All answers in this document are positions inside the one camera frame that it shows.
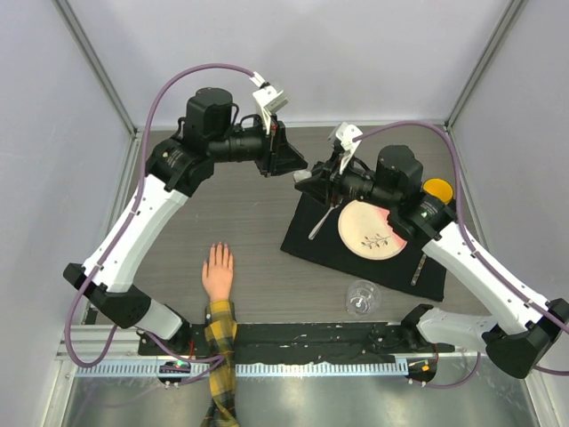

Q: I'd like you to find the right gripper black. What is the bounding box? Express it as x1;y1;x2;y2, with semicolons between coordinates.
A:
297;147;400;210

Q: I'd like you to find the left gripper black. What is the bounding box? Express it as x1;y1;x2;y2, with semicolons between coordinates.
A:
212;113;309;180

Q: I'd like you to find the clear nail polish bottle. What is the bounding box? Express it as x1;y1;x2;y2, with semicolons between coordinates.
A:
294;170;314;184

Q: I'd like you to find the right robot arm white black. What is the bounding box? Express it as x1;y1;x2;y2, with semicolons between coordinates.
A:
293;145;568;379

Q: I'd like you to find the yellow plaid sleeve forearm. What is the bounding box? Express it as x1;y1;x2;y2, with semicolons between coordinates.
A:
199;300;241;427

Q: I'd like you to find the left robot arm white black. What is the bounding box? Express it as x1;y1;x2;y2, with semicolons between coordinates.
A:
63;83;308;355

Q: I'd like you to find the mannequin hand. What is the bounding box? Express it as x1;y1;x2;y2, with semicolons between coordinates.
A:
202;242;234;302

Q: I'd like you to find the silver fork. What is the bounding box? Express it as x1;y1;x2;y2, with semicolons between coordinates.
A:
308;206;339;240

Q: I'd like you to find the pink cream ceramic plate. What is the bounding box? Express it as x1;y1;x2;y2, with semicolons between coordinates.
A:
338;201;406;261

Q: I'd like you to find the yellow mug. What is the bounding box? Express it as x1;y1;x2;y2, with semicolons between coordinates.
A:
422;178;454;205

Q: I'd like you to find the clear drinking glass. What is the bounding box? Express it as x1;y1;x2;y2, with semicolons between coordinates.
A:
346;279;381;316

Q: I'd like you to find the black cloth placemat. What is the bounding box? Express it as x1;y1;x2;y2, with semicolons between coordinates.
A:
281;195;446;302

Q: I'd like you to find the silver table knife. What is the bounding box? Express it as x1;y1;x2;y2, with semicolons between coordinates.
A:
411;254;427;286

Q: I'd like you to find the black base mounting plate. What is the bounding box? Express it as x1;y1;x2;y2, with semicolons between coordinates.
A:
138;321;454;365

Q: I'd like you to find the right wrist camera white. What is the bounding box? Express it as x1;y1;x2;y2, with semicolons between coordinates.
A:
329;122;363;174

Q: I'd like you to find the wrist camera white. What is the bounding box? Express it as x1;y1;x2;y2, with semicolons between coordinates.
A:
329;122;363;174
250;72;288;135

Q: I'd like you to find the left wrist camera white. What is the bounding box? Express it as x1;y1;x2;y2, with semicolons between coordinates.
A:
250;72;288;135

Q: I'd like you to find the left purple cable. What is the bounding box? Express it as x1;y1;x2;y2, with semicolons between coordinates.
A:
64;62;263;377

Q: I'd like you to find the purple cable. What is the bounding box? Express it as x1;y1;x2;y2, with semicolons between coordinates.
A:
353;120;569;391
64;62;263;377

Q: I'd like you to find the white slotted cable duct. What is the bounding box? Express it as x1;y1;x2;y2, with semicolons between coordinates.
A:
76;359;408;378

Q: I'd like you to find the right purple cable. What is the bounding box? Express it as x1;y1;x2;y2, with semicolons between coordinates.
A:
353;120;569;391

